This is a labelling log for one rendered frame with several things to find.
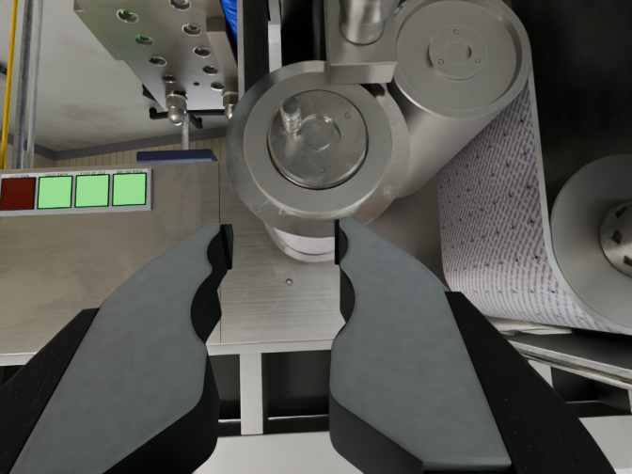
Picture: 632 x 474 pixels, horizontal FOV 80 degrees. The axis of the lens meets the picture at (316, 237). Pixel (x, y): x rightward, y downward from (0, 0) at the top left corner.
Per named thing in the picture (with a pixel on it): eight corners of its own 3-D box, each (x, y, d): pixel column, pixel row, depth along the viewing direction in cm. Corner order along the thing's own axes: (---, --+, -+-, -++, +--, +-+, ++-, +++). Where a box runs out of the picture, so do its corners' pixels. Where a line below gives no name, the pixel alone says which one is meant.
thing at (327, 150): (344, 199, 28) (250, 159, 28) (342, 206, 30) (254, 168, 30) (384, 111, 29) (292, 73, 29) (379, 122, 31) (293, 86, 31)
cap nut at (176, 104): (183, 93, 63) (183, 118, 62) (190, 103, 66) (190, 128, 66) (161, 94, 63) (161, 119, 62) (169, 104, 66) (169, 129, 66)
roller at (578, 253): (708, 150, 31) (744, 324, 29) (532, 213, 56) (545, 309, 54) (539, 156, 31) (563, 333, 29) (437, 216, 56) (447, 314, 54)
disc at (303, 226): (401, 55, 31) (419, 230, 29) (399, 58, 32) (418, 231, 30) (221, 64, 31) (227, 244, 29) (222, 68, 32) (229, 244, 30)
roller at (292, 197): (385, 67, 30) (399, 209, 29) (351, 170, 56) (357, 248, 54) (240, 75, 30) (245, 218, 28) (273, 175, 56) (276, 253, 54)
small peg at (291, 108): (296, 93, 26) (303, 112, 26) (298, 113, 28) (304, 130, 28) (276, 100, 26) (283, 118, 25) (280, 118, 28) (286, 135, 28)
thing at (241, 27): (241, -95, 34) (244, 100, 31) (269, 62, 57) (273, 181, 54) (235, -95, 34) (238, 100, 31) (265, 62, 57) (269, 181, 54)
